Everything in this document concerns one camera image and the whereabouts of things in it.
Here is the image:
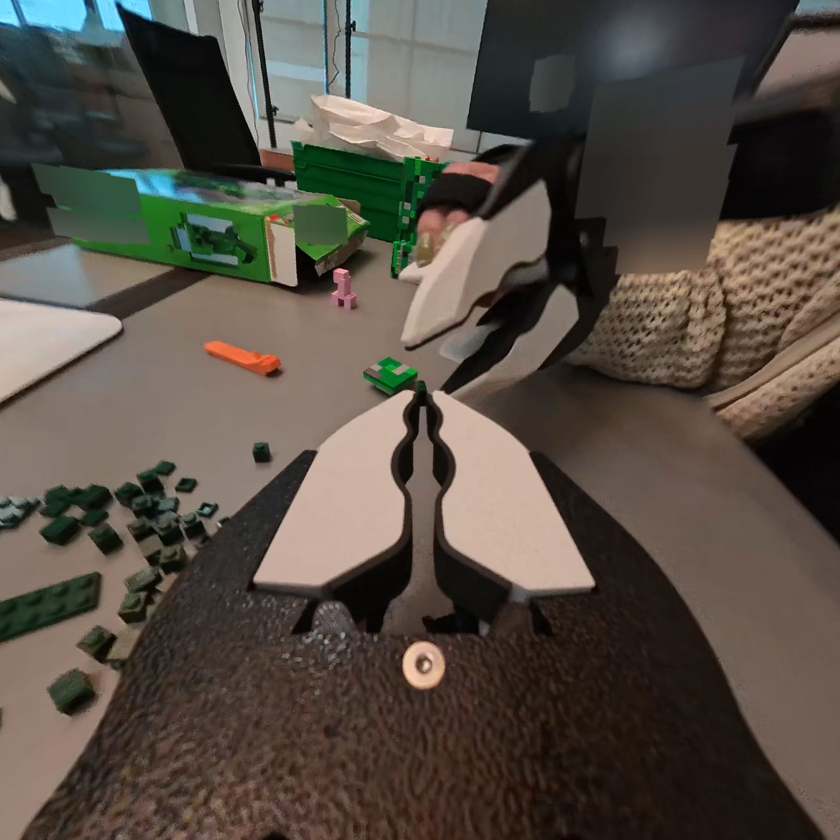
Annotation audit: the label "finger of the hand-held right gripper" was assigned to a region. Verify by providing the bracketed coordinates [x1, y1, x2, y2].
[441, 315, 492, 363]
[440, 286, 583, 396]

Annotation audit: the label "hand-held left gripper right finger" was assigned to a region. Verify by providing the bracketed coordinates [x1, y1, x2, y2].
[428, 390, 597, 632]

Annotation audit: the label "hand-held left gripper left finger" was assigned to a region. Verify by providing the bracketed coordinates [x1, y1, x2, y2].
[252, 390, 421, 633]

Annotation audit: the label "pile of dark green pieces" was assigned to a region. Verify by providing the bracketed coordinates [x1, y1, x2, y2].
[0, 441, 274, 718]

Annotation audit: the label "person's right forearm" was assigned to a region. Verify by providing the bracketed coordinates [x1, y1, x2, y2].
[567, 203, 840, 442]

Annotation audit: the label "small green grey lego assembly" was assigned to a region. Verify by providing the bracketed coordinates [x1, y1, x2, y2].
[363, 356, 420, 396]

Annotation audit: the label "large green lego model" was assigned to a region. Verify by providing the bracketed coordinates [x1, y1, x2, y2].
[292, 140, 455, 280]

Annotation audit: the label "green lego set box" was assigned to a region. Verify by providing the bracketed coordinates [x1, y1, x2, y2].
[33, 164, 372, 287]

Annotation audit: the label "dark green lego plate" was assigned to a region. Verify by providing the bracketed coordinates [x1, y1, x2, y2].
[0, 571, 104, 645]

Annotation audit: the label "person's right hand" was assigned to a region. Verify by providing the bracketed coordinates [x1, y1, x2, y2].
[415, 161, 504, 267]

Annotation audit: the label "black monitor screen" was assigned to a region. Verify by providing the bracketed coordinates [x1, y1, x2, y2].
[466, 0, 802, 142]

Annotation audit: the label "orange brick separator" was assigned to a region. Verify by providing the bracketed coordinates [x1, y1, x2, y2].
[203, 340, 283, 377]

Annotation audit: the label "white crumpled paper bags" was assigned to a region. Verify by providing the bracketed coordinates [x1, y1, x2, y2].
[295, 94, 455, 163]

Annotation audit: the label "studio light on stand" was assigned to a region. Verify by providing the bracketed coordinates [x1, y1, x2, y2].
[251, 0, 278, 151]
[328, 0, 357, 99]

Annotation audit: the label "white book stand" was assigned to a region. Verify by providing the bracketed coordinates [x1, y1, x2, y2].
[0, 297, 124, 406]

